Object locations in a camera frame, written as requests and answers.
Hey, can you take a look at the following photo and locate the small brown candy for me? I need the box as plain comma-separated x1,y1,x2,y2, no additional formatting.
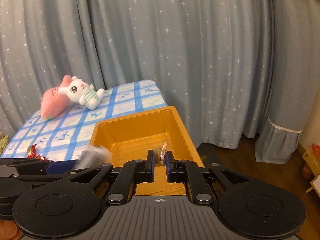
147,142,167,166

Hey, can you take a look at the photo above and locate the clear dark snack packet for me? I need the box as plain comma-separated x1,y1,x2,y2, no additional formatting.
73,145,112,170

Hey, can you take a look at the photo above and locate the blue checkered tablecloth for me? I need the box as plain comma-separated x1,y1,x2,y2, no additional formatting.
1,80,167,161

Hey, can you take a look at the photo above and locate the lace-trimmed blue cover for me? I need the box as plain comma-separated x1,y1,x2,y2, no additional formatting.
255,0,319,164

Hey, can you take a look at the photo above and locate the person's left hand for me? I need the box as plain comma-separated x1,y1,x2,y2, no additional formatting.
0,219,22,240

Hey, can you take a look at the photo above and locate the green zigzag cushion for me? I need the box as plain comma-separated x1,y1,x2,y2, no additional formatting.
0,131,9,155

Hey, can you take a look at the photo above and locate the red candy with gold label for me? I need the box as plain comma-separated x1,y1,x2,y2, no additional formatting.
27,144,47,161

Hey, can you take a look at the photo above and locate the yellow toy on floor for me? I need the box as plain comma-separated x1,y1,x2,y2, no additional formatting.
303,144,319,196

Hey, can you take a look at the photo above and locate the white bunny plush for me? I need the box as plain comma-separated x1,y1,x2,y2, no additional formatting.
57,76,105,110

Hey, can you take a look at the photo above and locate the blue star curtain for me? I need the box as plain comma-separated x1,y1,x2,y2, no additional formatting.
1,0,272,148

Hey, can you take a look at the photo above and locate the orange plastic tray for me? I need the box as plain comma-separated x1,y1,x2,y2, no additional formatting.
90,106,203,197

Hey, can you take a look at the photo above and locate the pink plush toy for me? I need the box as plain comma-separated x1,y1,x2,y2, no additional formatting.
40,75,72,120

